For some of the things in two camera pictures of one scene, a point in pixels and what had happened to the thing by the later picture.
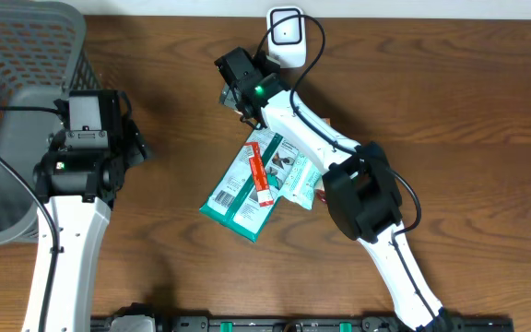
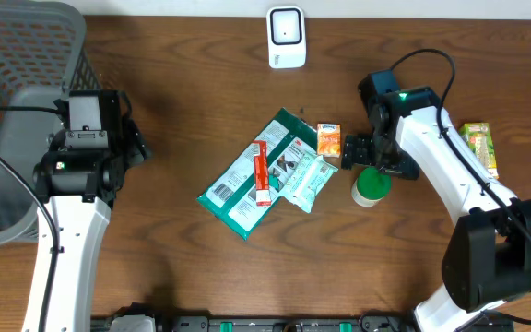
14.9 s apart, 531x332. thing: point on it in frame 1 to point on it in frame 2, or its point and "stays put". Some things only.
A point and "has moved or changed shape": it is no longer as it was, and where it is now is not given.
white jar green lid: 321,194 has moved or changed shape
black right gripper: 236,90 to 357,151
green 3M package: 234,200 stays put
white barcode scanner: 287,39 stays put
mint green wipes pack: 300,182 stays put
